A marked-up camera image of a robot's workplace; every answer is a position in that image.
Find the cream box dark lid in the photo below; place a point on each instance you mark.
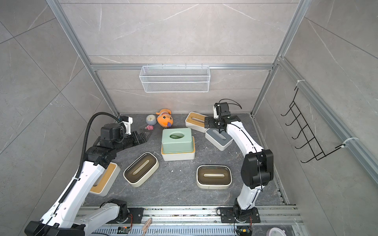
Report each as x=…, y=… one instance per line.
x=213, y=177
x=141, y=169

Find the large bamboo lid tissue box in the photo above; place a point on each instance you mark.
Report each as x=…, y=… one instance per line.
x=179, y=156

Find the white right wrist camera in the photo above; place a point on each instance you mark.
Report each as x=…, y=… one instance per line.
x=216, y=111

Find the cream box dark lid left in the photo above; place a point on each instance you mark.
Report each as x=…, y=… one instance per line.
x=141, y=169

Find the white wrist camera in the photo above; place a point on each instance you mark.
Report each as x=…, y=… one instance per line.
x=216, y=111
x=126, y=122

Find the orange plush fish toy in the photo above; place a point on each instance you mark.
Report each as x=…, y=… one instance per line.
x=164, y=118

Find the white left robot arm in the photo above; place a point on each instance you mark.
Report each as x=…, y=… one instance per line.
x=59, y=220

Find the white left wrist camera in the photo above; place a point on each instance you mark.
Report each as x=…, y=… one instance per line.
x=126, y=122

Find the white tissue box grey lid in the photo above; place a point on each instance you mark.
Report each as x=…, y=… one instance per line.
x=219, y=138

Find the small pink pig toy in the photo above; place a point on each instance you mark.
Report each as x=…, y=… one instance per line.
x=149, y=127

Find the cream box dark lid right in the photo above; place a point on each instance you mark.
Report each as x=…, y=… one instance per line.
x=213, y=177

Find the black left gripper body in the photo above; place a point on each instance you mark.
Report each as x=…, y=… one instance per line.
x=125, y=141

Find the small grey alarm clock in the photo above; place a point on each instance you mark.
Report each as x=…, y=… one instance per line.
x=151, y=120

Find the bamboo lid box left edge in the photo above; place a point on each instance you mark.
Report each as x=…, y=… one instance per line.
x=106, y=180

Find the white wire mesh basket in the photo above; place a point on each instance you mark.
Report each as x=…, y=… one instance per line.
x=175, y=78

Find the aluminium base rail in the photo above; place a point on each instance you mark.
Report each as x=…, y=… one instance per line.
x=205, y=221

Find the white tissue box bamboo lid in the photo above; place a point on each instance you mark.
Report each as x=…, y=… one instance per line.
x=196, y=122

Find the black wire hook rack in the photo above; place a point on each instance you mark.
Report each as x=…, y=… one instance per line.
x=305, y=130

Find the mint green tissue box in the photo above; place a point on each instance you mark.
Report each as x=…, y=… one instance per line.
x=177, y=140

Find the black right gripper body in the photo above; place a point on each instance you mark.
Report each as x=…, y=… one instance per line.
x=214, y=123

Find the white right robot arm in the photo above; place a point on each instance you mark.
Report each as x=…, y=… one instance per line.
x=258, y=164

